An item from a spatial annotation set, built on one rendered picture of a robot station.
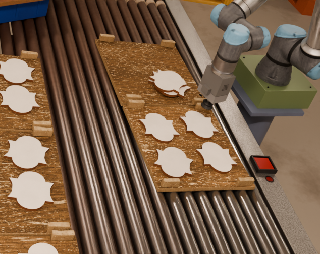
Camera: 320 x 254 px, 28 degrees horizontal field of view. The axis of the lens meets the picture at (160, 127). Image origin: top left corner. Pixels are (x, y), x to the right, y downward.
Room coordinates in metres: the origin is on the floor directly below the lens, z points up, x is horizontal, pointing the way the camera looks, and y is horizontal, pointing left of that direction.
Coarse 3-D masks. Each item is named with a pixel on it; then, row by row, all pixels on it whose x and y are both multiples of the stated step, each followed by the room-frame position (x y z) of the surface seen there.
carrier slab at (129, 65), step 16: (112, 48) 2.15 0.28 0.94; (128, 48) 2.20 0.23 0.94; (144, 48) 2.24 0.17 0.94; (160, 48) 2.29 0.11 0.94; (176, 48) 2.34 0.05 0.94; (112, 64) 2.04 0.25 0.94; (128, 64) 2.09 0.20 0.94; (144, 64) 2.13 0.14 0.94; (160, 64) 2.17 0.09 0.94; (176, 64) 2.22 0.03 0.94; (112, 80) 1.94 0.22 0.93; (128, 80) 1.98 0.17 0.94; (144, 80) 2.02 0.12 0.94; (192, 80) 2.14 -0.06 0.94; (144, 96) 1.91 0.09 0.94; (160, 96) 1.95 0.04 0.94; (176, 96) 1.99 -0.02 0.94; (192, 96) 2.03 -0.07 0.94
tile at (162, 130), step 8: (144, 120) 1.76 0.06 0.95; (152, 120) 1.77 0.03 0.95; (160, 120) 1.79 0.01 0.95; (168, 120) 1.81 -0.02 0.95; (144, 128) 1.73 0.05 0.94; (152, 128) 1.73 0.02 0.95; (160, 128) 1.75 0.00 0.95; (168, 128) 1.76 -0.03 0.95; (152, 136) 1.70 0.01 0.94; (160, 136) 1.70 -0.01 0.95; (168, 136) 1.72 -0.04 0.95; (176, 136) 1.75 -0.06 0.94
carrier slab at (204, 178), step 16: (128, 112) 1.78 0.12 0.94; (144, 112) 1.82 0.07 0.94; (160, 112) 1.85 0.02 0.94; (176, 112) 1.89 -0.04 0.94; (208, 112) 1.96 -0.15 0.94; (176, 128) 1.80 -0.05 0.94; (144, 144) 1.65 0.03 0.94; (160, 144) 1.68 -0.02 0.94; (176, 144) 1.71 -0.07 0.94; (192, 144) 1.74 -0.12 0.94; (224, 144) 1.81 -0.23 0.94; (144, 160) 1.58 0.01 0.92; (240, 160) 1.75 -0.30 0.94; (160, 176) 1.52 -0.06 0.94; (192, 176) 1.58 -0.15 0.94; (208, 176) 1.61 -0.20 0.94; (224, 176) 1.64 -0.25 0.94; (240, 176) 1.67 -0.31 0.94
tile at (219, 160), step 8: (208, 144) 1.76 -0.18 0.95; (216, 144) 1.77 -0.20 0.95; (200, 152) 1.70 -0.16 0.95; (208, 152) 1.72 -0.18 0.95; (216, 152) 1.73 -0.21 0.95; (224, 152) 1.75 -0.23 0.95; (208, 160) 1.67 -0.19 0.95; (216, 160) 1.69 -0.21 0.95; (224, 160) 1.70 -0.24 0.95; (232, 160) 1.72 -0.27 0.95; (216, 168) 1.65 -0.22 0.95; (224, 168) 1.66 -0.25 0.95
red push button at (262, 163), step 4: (256, 160) 1.79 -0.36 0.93; (260, 160) 1.80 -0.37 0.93; (264, 160) 1.81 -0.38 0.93; (268, 160) 1.82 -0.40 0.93; (260, 164) 1.78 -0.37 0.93; (264, 164) 1.79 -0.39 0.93; (268, 164) 1.80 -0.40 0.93; (260, 168) 1.76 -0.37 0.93; (264, 168) 1.77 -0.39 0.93; (268, 168) 1.77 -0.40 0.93; (272, 168) 1.78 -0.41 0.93
